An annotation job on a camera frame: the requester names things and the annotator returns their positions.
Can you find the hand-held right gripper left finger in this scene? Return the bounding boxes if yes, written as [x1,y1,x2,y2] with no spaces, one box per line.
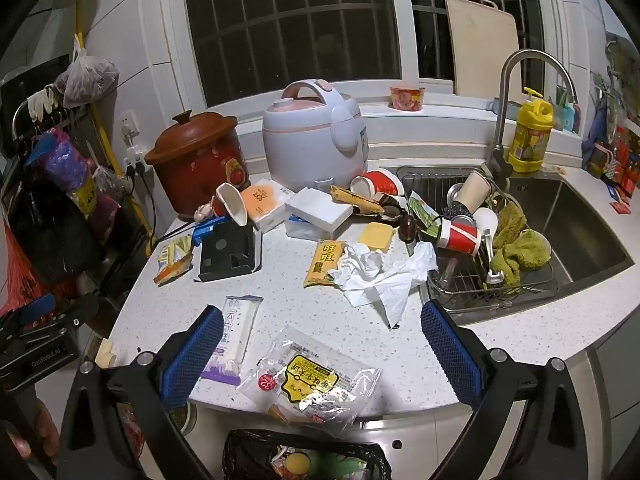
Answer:
[57,305,226,480]

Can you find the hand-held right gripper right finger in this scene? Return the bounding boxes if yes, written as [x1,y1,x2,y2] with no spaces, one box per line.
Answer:
[420,300,601,480]

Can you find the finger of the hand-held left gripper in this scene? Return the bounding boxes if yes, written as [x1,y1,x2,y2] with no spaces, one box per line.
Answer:
[55,292,116,332]
[16,293,58,326]

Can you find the clear bread bag yellow label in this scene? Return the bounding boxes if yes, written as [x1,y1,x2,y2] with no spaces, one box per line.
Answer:
[235,325,382,438]

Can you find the black trash bag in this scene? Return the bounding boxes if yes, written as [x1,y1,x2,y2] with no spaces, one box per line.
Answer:
[222,429,393,480]

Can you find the white paper cup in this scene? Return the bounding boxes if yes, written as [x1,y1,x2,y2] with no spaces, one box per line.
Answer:
[215,182,249,227]

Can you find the white cardboard box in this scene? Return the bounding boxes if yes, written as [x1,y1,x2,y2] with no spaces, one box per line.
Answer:
[284,186,353,228]

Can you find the person's left hand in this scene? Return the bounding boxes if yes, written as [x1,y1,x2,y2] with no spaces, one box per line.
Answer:
[10,399,62,467]

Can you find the red mesh bag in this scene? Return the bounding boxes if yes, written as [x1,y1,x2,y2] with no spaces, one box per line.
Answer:
[0,220,48,316]

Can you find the white purple packet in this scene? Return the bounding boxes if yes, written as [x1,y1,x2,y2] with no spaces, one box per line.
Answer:
[200,295,263,386]

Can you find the black plastic bag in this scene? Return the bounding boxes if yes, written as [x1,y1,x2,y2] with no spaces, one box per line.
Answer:
[7,175,106,286]

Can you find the yellow noodle packet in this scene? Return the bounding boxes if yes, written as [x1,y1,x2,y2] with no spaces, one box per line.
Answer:
[152,235,195,286]

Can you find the crumpled white tissue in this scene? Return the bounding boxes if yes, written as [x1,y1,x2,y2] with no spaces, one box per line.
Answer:
[327,240,438,331]

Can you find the black plastic tray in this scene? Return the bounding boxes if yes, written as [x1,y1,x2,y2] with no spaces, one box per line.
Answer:
[192,220,262,282]

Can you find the red paper cup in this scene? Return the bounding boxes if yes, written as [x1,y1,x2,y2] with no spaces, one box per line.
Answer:
[350,170,405,203]
[435,217,482,253]

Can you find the green dish cloth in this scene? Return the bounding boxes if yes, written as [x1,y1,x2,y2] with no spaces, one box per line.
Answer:
[489,202,551,286]

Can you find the blue packet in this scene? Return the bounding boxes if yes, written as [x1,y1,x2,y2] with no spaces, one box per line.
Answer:
[192,216,236,247]

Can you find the small white cup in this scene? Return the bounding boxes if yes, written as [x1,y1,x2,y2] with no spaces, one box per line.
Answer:
[472,207,500,241]

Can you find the yellow sponge block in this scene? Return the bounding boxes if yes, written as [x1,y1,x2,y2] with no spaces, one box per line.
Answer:
[358,222,395,253]

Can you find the steel wool scrubber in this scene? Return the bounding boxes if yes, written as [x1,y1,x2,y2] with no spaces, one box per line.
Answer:
[440,202,473,221]

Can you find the green packet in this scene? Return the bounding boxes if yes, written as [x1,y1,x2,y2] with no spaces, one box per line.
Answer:
[406,192,443,241]

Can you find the purple plastic bag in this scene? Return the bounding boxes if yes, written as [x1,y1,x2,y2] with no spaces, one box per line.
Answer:
[32,129,91,191]

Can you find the yellow snack packet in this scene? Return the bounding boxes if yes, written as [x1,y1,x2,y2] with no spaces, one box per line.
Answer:
[302,239,347,290]

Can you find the white plug adapter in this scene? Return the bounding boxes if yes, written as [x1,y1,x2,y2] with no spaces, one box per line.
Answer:
[122,145,151,178]

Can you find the beige paper cup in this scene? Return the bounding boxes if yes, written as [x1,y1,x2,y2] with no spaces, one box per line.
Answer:
[452,170,493,211]

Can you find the blue white box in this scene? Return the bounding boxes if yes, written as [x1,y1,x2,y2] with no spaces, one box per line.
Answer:
[285,215,341,241]

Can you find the orange white box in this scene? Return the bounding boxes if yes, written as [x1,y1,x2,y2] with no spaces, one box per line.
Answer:
[240,177,296,233]

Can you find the red-brown clay cooker pot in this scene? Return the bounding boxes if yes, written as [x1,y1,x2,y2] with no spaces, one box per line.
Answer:
[145,110,251,221]

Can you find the white gloves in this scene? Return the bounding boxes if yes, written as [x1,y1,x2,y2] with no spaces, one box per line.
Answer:
[26,87,63,123]

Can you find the yellow pump bottle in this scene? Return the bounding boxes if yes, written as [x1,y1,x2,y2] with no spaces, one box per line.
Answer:
[507,87,555,173]

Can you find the hanging clear plastic bag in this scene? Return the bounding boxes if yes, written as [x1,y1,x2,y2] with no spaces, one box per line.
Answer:
[54,50,120,108]

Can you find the white pink rice cooker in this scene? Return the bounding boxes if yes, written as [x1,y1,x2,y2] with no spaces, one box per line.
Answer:
[262,79,370,192]

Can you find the row of seasoning packets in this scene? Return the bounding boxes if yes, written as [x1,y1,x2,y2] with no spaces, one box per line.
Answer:
[600,125,640,201]

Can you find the red instant noodle bowl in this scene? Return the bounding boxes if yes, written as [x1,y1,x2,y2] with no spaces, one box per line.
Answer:
[390,85,426,112]

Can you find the blue hanging cloth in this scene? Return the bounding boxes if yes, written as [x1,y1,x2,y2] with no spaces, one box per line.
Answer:
[582,95,608,171]

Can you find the teal bottle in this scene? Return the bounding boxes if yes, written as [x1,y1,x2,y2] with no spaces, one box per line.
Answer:
[556,87,581,133]

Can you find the steel kitchen faucet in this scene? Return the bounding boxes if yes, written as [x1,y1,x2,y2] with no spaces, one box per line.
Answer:
[487,49,578,178]

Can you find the beige cutting board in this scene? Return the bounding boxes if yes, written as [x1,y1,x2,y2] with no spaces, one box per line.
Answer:
[445,0,523,97]

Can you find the barred window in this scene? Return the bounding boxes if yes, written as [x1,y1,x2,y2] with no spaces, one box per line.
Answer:
[180,0,546,106]

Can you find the wire dish rack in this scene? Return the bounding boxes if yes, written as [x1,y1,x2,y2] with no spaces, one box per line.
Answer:
[397,167,561,311]

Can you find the metal utensil handle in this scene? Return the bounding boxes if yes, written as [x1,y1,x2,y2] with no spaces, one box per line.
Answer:
[435,255,458,288]

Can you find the yellow mop handle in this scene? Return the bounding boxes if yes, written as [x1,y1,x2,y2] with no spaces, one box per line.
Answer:
[74,2,153,241]

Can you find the white wall outlet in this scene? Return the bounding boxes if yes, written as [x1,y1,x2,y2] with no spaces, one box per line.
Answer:
[120,110,141,141]

